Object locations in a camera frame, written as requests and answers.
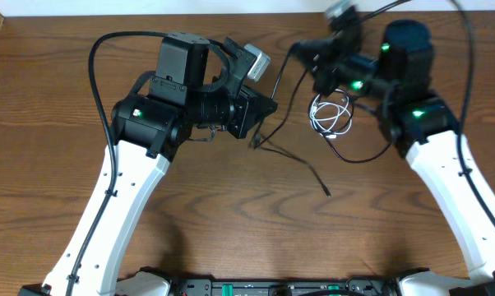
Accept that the white usb cable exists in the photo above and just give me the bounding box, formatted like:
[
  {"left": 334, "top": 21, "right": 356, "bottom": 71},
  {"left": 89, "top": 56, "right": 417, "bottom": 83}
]
[{"left": 308, "top": 90, "right": 354, "bottom": 140}]

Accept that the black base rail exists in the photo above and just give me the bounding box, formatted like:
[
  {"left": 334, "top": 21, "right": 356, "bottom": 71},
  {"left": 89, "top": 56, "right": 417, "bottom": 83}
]
[{"left": 164, "top": 279, "right": 489, "bottom": 296}]

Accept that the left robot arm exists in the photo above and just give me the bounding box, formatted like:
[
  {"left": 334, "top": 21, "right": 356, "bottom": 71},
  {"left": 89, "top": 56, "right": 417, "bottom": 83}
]
[{"left": 20, "top": 32, "right": 277, "bottom": 295}]

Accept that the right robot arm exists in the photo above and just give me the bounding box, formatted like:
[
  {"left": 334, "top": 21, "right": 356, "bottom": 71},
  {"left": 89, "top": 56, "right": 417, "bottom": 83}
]
[{"left": 294, "top": 20, "right": 495, "bottom": 295}]

